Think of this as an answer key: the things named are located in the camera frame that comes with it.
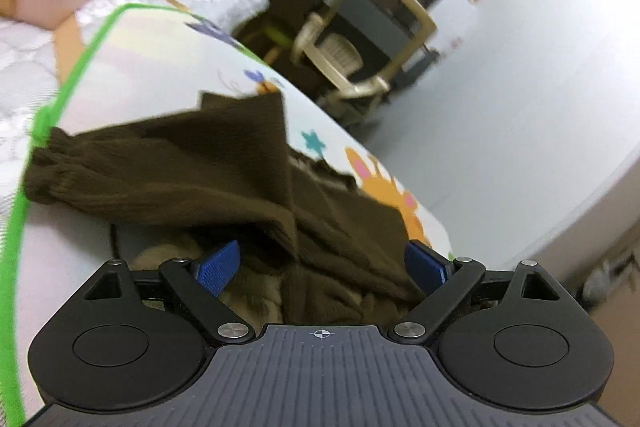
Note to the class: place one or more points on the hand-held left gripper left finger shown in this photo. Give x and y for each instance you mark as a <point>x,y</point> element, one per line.
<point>220,267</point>

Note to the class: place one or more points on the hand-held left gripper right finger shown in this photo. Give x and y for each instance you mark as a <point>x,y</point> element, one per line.
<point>425,264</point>

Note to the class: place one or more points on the white wardrobe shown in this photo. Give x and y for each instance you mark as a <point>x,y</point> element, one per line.
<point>525,82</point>

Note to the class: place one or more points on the cartoon printed play mat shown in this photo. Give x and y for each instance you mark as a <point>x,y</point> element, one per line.
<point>150,57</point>

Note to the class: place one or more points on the beige office chair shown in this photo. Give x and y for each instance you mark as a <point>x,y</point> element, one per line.
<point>345,52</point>

